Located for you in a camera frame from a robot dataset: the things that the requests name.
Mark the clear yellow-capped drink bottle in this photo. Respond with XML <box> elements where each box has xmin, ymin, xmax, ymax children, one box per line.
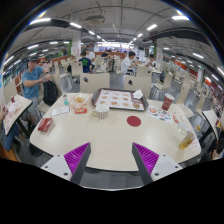
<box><xmin>178</xmin><ymin>129</ymin><xmax>196</xmax><ymax>151</ymax></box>

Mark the flat round red coaster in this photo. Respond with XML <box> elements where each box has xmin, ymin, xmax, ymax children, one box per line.
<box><xmin>126</xmin><ymin>115</ymin><xmax>142</xmax><ymax>128</ymax></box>

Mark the ceiling lights group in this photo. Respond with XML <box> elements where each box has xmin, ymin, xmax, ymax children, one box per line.
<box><xmin>3</xmin><ymin>14</ymin><xmax>224</xmax><ymax>76</ymax></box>

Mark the clear plastic packet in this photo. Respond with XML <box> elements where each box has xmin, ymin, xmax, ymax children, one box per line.
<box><xmin>176</xmin><ymin>119</ymin><xmax>193</xmax><ymax>134</ymax></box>

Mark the beige dining chairs group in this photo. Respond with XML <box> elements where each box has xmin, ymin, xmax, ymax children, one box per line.
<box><xmin>49</xmin><ymin>54</ymin><xmax>209</xmax><ymax>111</ymax></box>

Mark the red paper cup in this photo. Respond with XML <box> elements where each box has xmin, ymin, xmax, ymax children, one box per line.
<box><xmin>161</xmin><ymin>92</ymin><xmax>175</xmax><ymax>112</ymax></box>

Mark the white orange food wrapper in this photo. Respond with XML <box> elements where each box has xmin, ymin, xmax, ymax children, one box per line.
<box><xmin>68</xmin><ymin>92</ymin><xmax>92</xmax><ymax>110</ymax></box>

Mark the red flat pack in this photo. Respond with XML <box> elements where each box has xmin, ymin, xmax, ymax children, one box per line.
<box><xmin>37</xmin><ymin>117</ymin><xmax>54</xmax><ymax>133</ymax></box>

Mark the crumpled white napkin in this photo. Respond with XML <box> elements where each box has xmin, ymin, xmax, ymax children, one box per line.
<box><xmin>132</xmin><ymin>89</ymin><xmax>145</xmax><ymax>100</ymax></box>

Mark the patterned mug with gold handle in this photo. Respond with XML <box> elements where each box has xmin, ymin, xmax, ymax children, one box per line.
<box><xmin>91</xmin><ymin>104</ymin><xmax>110</xmax><ymax>120</ymax></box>

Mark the beige dining chair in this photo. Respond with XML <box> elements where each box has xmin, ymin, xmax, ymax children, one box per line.
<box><xmin>79</xmin><ymin>72</ymin><xmax>111</xmax><ymax>95</ymax></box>
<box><xmin>123</xmin><ymin>74</ymin><xmax>153</xmax><ymax>100</ymax></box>

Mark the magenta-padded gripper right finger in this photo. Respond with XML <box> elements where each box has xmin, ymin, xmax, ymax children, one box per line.
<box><xmin>131</xmin><ymin>142</ymin><xmax>184</xmax><ymax>186</ymax></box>

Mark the ceiling air conditioner unit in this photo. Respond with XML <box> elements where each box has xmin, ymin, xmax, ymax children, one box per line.
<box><xmin>84</xmin><ymin>14</ymin><xmax>106</xmax><ymax>25</ymax></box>

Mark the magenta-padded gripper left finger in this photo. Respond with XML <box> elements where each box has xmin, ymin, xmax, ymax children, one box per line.
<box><xmin>40</xmin><ymin>142</ymin><xmax>92</xmax><ymax>186</ymax></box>

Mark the black backpack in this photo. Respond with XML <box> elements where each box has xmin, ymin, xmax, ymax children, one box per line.
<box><xmin>42</xmin><ymin>79</ymin><xmax>59</xmax><ymax>107</ymax></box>

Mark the colourful printed leaflet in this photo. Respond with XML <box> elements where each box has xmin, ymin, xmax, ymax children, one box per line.
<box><xmin>146</xmin><ymin>105</ymin><xmax>174</xmax><ymax>125</ymax></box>

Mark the beige neighbouring table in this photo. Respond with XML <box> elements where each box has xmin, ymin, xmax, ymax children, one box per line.
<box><xmin>2</xmin><ymin>94</ymin><xmax>34</xmax><ymax>137</ymax></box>
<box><xmin>201</xmin><ymin>109</ymin><xmax>221</xmax><ymax>141</ymax></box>

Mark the person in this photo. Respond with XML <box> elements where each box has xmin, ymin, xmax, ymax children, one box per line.
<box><xmin>145</xmin><ymin>54</ymin><xmax>159</xmax><ymax>69</ymax></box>
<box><xmin>208</xmin><ymin>131</ymin><xmax>224</xmax><ymax>161</ymax></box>
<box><xmin>21</xmin><ymin>55</ymin><xmax>53</xmax><ymax>128</ymax></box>
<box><xmin>119</xmin><ymin>50</ymin><xmax>138</xmax><ymax>75</ymax></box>
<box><xmin>78</xmin><ymin>50</ymin><xmax>94</xmax><ymax>74</ymax></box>

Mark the white printed card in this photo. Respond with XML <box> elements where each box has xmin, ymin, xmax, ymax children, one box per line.
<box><xmin>50</xmin><ymin>105</ymin><xmax>71</xmax><ymax>118</ymax></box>

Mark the white notice with red text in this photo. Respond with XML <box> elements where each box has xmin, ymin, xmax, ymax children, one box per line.
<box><xmin>189</xmin><ymin>139</ymin><xmax>201</xmax><ymax>151</ymax></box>

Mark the brown food tray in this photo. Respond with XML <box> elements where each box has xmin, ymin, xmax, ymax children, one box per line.
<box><xmin>90</xmin><ymin>87</ymin><xmax>149</xmax><ymax>112</ymax></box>

